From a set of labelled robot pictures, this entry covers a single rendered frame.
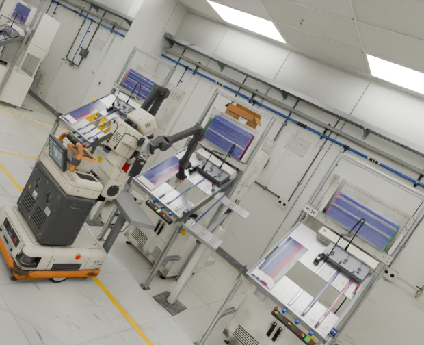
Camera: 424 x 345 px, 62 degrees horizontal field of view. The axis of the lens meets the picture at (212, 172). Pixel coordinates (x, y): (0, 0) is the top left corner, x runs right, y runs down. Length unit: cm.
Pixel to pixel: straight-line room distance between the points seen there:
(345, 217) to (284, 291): 77
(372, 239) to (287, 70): 297
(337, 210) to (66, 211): 205
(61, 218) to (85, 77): 550
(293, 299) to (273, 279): 20
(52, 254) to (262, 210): 295
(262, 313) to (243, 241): 197
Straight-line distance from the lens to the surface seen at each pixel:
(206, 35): 616
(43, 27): 703
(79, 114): 448
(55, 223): 257
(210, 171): 340
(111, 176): 278
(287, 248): 293
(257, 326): 314
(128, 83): 453
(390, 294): 452
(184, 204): 318
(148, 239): 368
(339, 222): 302
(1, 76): 700
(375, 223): 297
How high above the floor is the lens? 159
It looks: 7 degrees down
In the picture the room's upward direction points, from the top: 30 degrees clockwise
